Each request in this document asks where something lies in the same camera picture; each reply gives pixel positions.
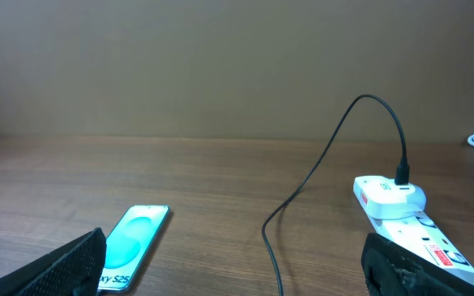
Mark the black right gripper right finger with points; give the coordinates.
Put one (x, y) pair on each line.
(391, 270)

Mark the white power strip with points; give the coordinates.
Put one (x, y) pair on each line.
(420, 235)

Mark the white charger adapter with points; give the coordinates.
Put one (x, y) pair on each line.
(382, 199)

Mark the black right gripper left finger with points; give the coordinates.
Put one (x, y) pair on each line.
(73, 269)

